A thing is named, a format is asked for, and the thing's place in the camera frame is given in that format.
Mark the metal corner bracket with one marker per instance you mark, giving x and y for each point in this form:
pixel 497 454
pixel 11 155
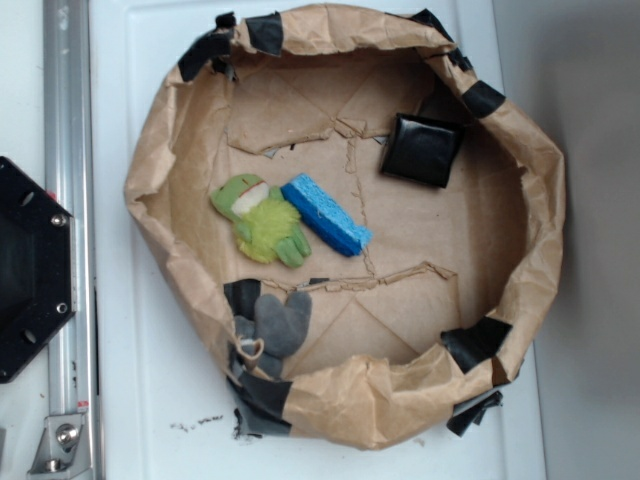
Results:
pixel 64 449

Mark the blue sponge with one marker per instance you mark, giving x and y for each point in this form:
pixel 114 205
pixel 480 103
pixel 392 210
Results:
pixel 325 217

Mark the brown paper bag bin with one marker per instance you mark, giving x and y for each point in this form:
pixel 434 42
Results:
pixel 440 307

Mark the green frog plush toy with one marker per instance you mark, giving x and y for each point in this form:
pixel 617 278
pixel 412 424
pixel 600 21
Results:
pixel 265 225

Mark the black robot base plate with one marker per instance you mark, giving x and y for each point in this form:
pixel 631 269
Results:
pixel 37 296

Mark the aluminium frame rail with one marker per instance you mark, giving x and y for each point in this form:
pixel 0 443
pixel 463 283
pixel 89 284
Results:
pixel 73 352

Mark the black taped box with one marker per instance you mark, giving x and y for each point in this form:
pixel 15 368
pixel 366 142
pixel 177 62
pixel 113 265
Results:
pixel 421 149

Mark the grey plush toy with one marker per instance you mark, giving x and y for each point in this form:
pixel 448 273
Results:
pixel 276 332

